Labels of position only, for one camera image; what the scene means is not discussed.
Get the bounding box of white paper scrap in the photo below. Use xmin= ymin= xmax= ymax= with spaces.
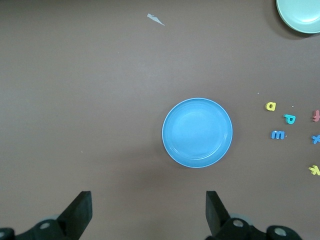
xmin=146 ymin=13 xmax=166 ymax=27

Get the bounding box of blue plate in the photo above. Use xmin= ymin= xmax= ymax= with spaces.
xmin=161 ymin=97 xmax=234 ymax=169

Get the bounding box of brown paper table cover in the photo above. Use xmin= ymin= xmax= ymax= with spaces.
xmin=0 ymin=0 xmax=320 ymax=240

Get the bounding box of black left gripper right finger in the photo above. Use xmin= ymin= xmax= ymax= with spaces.
xmin=206 ymin=191 xmax=303 ymax=240

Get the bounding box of pale green plate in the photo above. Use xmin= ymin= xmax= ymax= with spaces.
xmin=275 ymin=0 xmax=320 ymax=34

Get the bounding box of blue foam letter m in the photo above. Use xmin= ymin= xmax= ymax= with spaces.
xmin=270 ymin=130 xmax=286 ymax=140

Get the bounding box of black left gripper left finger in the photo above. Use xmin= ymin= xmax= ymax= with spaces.
xmin=0 ymin=191 xmax=93 ymax=240

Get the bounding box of teal foam letter p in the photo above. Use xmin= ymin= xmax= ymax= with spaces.
xmin=283 ymin=114 xmax=297 ymax=125

